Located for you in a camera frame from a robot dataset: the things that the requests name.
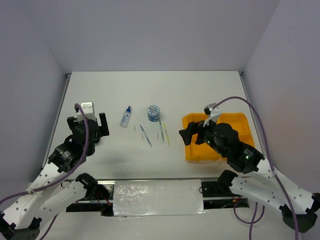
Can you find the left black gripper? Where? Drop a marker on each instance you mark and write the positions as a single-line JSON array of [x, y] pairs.
[[104, 129]]

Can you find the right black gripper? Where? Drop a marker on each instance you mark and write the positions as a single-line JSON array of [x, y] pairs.
[[193, 127]]

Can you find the yellow gel pen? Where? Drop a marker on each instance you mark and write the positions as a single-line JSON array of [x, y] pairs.
[[166, 134]]

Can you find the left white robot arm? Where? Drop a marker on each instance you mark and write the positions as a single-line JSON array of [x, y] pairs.
[[39, 204]]

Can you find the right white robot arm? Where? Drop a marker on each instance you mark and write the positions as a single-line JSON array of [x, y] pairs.
[[252, 176]]

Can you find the yellow divided storage tray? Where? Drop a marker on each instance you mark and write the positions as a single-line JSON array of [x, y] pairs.
[[203, 153]]

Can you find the green gel pen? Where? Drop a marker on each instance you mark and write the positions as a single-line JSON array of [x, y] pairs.
[[161, 131]]

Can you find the clear blue spray bottle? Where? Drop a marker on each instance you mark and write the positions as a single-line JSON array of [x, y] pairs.
[[126, 117]]

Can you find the blue lidded round jar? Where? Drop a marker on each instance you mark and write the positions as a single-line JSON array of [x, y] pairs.
[[153, 113]]

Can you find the clear blue gel pen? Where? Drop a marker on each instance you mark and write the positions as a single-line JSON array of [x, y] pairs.
[[146, 136]]

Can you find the silver foil covered plate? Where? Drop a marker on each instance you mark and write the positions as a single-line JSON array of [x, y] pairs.
[[157, 198]]

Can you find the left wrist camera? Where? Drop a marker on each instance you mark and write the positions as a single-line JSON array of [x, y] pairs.
[[88, 110]]

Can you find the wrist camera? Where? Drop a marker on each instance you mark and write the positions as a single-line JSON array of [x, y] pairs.
[[213, 113], [88, 110]]

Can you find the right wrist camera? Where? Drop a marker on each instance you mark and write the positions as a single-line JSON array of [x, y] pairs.
[[213, 113]]

